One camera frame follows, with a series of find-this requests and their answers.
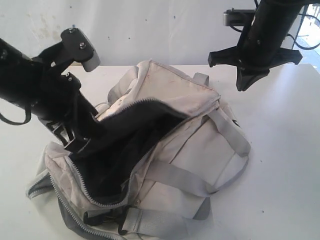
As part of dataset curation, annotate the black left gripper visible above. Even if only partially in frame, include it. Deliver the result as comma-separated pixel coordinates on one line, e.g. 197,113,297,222
31,59,105,153

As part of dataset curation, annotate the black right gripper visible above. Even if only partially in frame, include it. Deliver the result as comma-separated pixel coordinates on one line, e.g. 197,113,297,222
208,46,303,92

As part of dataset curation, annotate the white canvas duffel bag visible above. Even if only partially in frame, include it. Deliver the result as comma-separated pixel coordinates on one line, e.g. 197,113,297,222
26,60,251,240

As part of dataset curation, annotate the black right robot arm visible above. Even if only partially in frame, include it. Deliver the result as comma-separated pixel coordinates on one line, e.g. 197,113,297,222
208,0,304,92

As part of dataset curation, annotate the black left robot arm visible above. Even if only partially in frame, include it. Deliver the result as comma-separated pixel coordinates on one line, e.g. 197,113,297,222
0,37,105,152

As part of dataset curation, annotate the white backdrop curtain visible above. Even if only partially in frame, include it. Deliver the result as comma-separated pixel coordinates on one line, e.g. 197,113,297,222
0,0,255,66

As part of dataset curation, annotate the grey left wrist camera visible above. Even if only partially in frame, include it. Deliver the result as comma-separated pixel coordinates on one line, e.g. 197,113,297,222
60,27,101,72

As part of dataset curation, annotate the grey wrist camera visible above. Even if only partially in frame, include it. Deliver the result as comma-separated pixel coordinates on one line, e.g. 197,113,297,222
60,27,101,72
223,9,256,27

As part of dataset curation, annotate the black coiled cable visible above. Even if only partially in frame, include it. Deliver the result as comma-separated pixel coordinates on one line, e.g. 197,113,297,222
284,7,320,51

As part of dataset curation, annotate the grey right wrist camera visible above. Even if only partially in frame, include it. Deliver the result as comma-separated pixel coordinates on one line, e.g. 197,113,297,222
223,9,256,27

